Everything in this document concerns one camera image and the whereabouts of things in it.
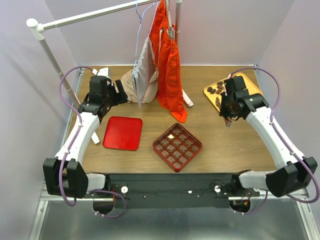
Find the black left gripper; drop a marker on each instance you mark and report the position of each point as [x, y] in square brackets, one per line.
[120, 97]

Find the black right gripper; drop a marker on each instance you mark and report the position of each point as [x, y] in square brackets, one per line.
[222, 111]

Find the metal tongs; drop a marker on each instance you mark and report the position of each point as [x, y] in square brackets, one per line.
[228, 121]

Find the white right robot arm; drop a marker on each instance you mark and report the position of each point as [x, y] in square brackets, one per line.
[293, 171]

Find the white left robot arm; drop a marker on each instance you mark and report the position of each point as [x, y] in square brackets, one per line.
[64, 174]

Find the red chocolate box tray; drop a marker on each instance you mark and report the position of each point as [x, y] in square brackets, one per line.
[178, 151]

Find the yellow plastic tray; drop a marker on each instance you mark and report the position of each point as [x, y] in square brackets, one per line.
[250, 85]

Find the beige crumpled cloth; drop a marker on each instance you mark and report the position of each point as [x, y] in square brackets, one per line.
[130, 85]

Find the grey hanging towel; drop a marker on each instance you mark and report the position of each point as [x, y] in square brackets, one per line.
[144, 76]

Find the red tin lid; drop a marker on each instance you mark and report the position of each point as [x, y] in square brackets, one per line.
[123, 133]

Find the orange hanging shorts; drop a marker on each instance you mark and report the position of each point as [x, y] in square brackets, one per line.
[167, 62]

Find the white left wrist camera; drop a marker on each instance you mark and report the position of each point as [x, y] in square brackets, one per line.
[101, 74]

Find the white clothes rack frame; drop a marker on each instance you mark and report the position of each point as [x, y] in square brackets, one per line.
[38, 30]

